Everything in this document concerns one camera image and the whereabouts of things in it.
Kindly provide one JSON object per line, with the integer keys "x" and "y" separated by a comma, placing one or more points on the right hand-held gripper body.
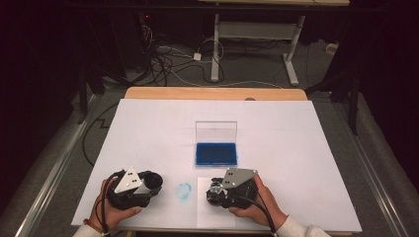
{"x": 240, "y": 187}

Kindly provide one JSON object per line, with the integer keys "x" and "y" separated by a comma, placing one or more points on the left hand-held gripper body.
{"x": 131, "y": 191}

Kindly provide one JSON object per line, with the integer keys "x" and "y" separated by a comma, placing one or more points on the black stamp with crystal knob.
{"x": 215, "y": 189}

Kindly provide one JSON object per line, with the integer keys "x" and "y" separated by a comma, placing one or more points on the blue ink pad clear box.
{"x": 216, "y": 154}

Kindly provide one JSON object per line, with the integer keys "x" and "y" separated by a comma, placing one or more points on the person's left hand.
{"x": 113, "y": 214}

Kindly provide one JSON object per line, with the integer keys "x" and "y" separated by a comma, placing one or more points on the person's right hand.
{"x": 268, "y": 204}

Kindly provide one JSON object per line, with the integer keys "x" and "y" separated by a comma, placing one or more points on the small white paper sheet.
{"x": 214, "y": 215}

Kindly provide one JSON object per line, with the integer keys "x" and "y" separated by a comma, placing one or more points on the white power adapter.
{"x": 197, "y": 56}

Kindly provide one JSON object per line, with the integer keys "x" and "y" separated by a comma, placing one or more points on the aluminium floor rail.
{"x": 375, "y": 184}
{"x": 49, "y": 177}

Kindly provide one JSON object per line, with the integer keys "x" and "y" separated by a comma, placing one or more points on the grey metal frame desk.
{"x": 257, "y": 30}

